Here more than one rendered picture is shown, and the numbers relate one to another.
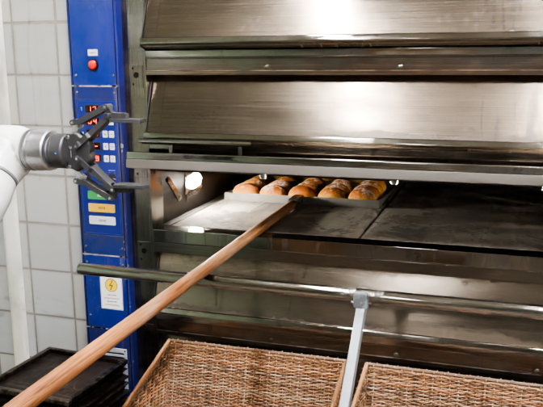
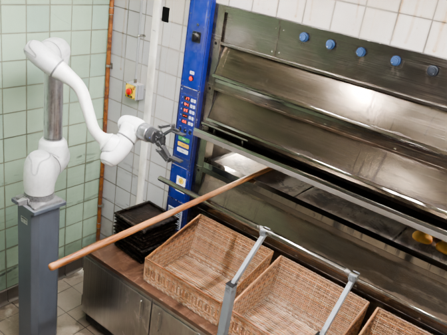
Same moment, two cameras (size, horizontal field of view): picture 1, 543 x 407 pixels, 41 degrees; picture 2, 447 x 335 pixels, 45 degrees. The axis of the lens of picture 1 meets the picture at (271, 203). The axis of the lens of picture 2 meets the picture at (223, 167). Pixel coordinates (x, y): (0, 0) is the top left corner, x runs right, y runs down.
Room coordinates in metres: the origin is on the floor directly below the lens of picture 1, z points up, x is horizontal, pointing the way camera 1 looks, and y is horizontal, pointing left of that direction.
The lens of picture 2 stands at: (-0.74, -0.61, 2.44)
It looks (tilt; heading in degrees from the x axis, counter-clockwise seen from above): 23 degrees down; 16
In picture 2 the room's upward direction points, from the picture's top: 9 degrees clockwise
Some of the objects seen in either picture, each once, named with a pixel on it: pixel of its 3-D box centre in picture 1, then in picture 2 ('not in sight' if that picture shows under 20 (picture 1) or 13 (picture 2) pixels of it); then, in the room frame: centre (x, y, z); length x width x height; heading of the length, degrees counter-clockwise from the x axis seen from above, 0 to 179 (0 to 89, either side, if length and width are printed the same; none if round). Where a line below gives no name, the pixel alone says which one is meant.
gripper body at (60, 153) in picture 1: (73, 151); (157, 137); (1.52, 0.42, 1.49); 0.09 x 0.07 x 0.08; 72
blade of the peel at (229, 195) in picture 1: (312, 190); not in sight; (2.60, -0.15, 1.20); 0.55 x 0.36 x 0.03; 73
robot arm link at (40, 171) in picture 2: not in sight; (40, 171); (1.42, 1.03, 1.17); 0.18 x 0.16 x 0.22; 16
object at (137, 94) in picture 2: not in sight; (134, 90); (2.23, 0.94, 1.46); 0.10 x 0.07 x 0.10; 72
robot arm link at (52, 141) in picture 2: not in sight; (54, 108); (1.61, 1.08, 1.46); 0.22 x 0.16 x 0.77; 16
